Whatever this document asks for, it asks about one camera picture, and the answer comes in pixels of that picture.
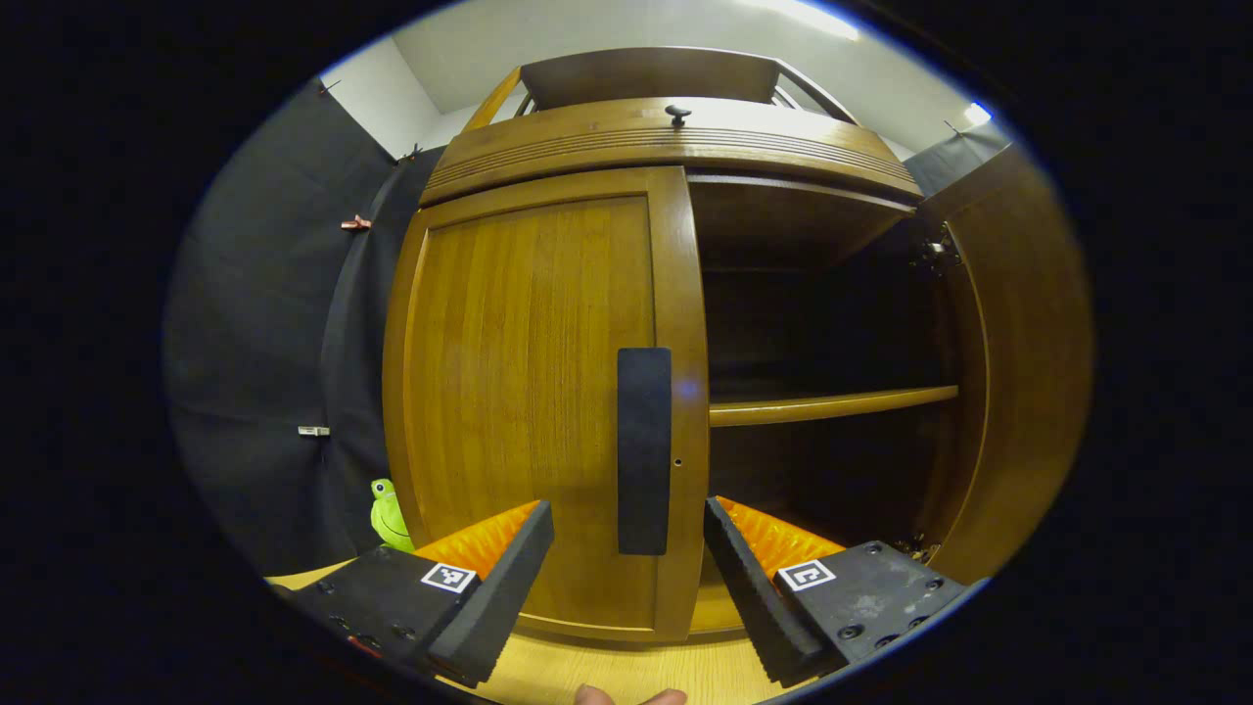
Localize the wooden cabinet door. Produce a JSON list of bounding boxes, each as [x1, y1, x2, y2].
[[382, 166, 711, 644], [915, 145, 1095, 587]]

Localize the wooden double-door shoe cabinet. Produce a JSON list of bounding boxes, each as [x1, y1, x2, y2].
[[382, 46, 1095, 645]]

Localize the wooden cabinet shelf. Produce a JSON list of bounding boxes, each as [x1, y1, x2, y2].
[[709, 385, 960, 428]]

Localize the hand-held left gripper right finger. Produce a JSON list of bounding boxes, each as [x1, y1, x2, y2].
[[705, 496, 972, 688]]

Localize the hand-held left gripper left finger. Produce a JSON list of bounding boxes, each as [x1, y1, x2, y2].
[[269, 501, 556, 689]]

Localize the green plush toy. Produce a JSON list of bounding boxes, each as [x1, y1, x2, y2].
[[370, 478, 417, 554]]

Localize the black backdrop cloth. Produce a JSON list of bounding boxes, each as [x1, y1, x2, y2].
[[321, 147, 446, 549], [164, 78, 397, 579], [903, 122, 1014, 197]]

